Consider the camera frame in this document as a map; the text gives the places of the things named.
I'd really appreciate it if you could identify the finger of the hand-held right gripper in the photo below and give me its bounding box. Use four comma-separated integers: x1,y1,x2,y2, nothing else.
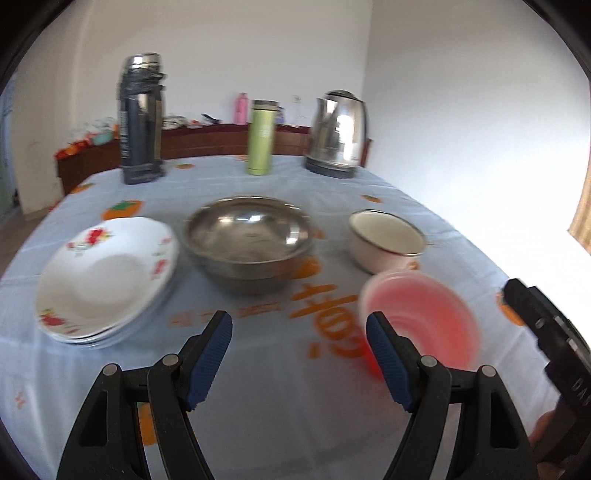
503,278,555,337

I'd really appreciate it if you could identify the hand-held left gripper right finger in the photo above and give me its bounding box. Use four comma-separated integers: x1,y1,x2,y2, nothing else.
366,311,540,480

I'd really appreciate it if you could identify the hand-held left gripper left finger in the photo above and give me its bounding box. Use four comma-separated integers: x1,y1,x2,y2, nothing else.
56,310,234,480

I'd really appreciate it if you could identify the red plastic bowl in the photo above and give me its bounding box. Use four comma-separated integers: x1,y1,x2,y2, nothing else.
359,270,482,381

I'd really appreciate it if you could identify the pink floral white plate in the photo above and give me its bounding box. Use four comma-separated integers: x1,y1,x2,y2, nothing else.
51,272,178,343

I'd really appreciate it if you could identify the white enamel bowl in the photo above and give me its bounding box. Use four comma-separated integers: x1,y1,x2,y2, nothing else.
348,210,426,274

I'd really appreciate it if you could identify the stainless steel bowl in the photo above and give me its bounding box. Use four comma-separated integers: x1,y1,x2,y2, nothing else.
182,197,315,296

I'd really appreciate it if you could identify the red floral white plate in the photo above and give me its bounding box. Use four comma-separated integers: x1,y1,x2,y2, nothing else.
36,217,180,340

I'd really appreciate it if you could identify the person's right hand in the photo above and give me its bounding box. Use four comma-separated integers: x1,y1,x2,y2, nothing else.
527,408,573,480

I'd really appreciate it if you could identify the light blue persimmon tablecloth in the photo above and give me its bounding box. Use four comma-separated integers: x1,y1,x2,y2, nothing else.
0,154,591,480

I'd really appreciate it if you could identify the tan curtain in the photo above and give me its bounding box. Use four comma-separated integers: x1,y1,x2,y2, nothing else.
568,164,591,254

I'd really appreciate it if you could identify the dark wooden cabinet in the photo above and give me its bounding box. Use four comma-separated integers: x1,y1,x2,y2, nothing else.
56,122,372,195

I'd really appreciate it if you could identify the green thermos bottle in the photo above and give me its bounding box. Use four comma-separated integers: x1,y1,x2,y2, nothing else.
246,100,280,176

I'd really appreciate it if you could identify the stainless steel electric kettle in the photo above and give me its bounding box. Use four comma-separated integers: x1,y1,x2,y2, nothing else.
305,90,370,179

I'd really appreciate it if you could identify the black steel thermos flask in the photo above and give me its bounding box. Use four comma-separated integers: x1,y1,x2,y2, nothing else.
117,53,167,185

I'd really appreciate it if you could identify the orange cardboard box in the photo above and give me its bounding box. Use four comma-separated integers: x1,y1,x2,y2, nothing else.
56,141,93,160

